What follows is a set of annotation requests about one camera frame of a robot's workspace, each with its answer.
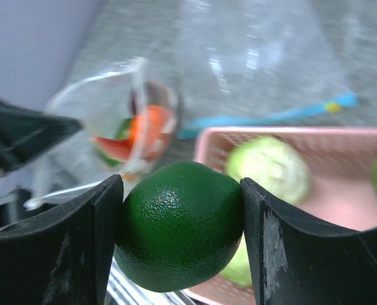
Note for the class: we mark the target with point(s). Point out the pale cabbage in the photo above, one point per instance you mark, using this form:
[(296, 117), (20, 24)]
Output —
[(273, 164), (238, 269)]

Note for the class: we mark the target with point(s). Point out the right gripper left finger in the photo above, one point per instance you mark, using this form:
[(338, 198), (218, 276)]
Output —
[(63, 255)]

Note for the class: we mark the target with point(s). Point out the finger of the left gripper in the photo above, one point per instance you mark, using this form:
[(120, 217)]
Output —
[(26, 134)]

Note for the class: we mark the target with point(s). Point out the dark red apple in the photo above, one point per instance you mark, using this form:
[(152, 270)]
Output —
[(156, 95)]

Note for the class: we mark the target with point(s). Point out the blue zipper clear bag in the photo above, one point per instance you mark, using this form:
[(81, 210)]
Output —
[(255, 63)]

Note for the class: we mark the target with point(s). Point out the dark green avocado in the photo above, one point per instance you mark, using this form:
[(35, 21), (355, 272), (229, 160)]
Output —
[(179, 227)]

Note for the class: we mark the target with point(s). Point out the pale cabbage upper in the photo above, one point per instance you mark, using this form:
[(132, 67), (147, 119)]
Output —
[(273, 164)]

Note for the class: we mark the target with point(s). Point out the watermelon slice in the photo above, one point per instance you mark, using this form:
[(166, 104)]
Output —
[(116, 150)]

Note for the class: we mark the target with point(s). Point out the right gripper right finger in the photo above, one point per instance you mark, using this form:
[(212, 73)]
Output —
[(297, 258)]

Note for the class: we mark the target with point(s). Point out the pale cabbage lower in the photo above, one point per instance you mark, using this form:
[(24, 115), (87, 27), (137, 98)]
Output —
[(238, 269)]

